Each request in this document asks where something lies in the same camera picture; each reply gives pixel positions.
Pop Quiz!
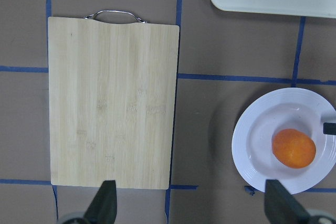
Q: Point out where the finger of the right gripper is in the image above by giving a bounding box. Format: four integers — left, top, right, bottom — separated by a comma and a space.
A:
323, 122, 336, 135

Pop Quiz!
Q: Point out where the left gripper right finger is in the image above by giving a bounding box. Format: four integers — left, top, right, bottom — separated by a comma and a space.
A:
265, 179, 310, 224

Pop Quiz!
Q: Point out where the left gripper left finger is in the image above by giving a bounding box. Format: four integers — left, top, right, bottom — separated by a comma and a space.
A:
83, 180, 117, 224

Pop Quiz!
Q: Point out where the orange fruit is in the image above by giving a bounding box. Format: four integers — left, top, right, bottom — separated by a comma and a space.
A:
272, 129, 317, 169

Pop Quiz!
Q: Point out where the white round plate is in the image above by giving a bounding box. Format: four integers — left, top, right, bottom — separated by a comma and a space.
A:
232, 88, 335, 194

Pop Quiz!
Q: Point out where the bamboo cutting board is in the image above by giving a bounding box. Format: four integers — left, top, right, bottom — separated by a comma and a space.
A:
48, 17, 180, 189

